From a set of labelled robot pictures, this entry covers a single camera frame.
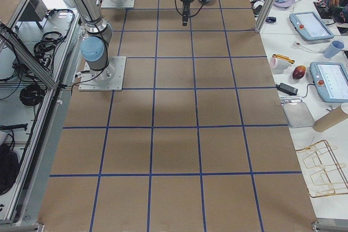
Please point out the gold metal tool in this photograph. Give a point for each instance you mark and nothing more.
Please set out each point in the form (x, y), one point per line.
(291, 61)

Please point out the far teach pendant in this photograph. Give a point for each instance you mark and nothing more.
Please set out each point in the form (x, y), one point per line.
(310, 26)

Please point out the teach pendant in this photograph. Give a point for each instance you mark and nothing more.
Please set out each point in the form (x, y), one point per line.
(310, 26)
(330, 79)

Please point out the red apple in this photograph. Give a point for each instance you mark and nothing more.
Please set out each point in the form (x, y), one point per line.
(299, 72)

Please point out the black power adapter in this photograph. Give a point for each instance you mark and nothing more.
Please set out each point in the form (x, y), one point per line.
(287, 89)

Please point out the light blue plastic cup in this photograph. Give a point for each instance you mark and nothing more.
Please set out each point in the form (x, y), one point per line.
(334, 48)

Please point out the metal tray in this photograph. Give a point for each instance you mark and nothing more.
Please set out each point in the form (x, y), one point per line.
(296, 112)

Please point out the near teach pendant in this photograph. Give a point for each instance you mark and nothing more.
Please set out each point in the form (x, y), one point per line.
(330, 79)

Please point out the cardboard tube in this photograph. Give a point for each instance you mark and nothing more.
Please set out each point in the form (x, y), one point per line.
(331, 119)

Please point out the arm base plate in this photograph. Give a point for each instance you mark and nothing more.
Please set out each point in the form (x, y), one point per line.
(117, 4)
(110, 79)

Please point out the gold wire rack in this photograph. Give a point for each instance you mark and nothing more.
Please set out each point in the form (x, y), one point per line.
(323, 173)

